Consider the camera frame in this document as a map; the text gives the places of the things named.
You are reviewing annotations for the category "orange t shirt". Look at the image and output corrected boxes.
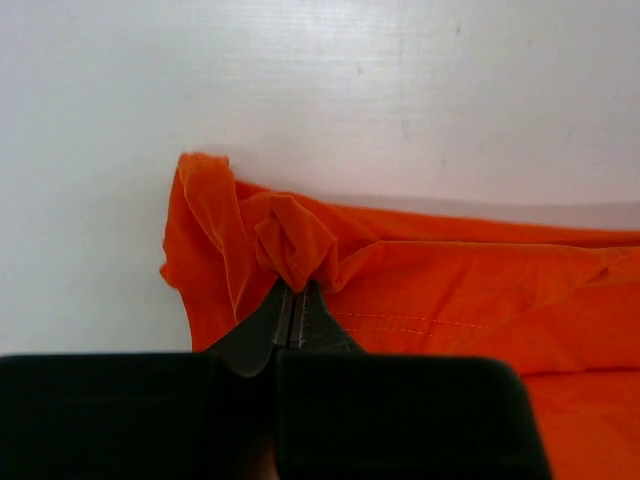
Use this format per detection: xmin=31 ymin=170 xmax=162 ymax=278
xmin=161 ymin=153 xmax=639 ymax=479

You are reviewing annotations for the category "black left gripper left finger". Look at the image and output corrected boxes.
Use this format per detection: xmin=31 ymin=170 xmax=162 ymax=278
xmin=205 ymin=280 xmax=295 ymax=378

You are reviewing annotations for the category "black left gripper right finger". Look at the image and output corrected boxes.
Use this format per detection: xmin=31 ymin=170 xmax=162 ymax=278
xmin=288 ymin=281 xmax=365 ymax=354

